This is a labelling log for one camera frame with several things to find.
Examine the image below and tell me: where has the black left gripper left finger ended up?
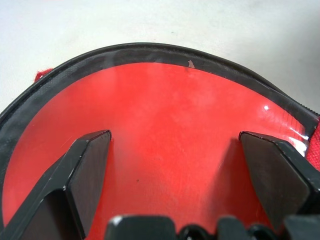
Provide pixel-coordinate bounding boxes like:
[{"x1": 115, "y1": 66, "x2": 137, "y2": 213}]
[{"x1": 0, "y1": 129, "x2": 112, "y2": 240}]

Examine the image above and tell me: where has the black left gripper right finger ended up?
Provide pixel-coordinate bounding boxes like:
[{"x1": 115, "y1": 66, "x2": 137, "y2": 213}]
[{"x1": 238, "y1": 130, "x2": 320, "y2": 230}]

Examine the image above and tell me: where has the red table tennis paddle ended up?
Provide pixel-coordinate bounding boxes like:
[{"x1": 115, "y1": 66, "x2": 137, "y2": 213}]
[{"x1": 1, "y1": 62, "x2": 314, "y2": 237}]

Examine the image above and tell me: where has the black table tennis paddle case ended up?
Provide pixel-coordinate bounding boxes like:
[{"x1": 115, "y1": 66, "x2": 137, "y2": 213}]
[{"x1": 0, "y1": 41, "x2": 320, "y2": 228}]

